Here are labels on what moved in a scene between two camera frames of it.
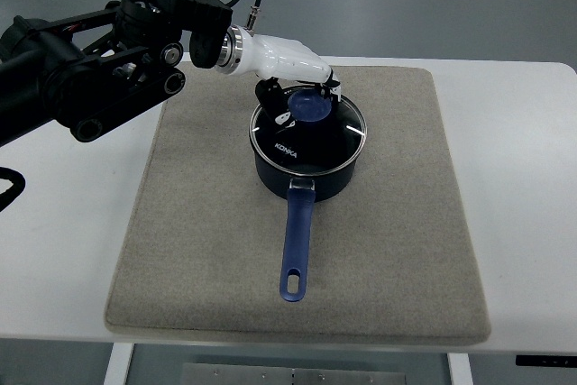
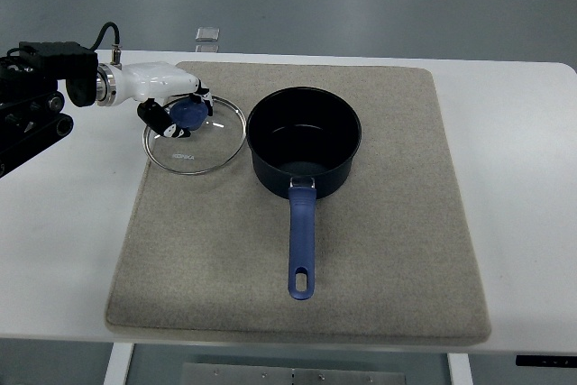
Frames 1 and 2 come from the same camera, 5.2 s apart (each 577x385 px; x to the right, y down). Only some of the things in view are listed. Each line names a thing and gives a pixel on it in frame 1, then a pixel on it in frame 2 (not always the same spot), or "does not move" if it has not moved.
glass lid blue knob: [325, 135] to [214, 138]
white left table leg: [118, 363] does not move
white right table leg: [460, 369] does not move
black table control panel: [545, 361] does not move
